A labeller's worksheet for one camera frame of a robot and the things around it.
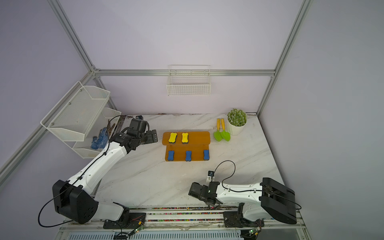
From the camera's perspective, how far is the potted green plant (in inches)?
39.5

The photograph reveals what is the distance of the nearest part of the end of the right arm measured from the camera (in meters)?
0.57

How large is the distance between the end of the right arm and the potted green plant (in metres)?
0.51
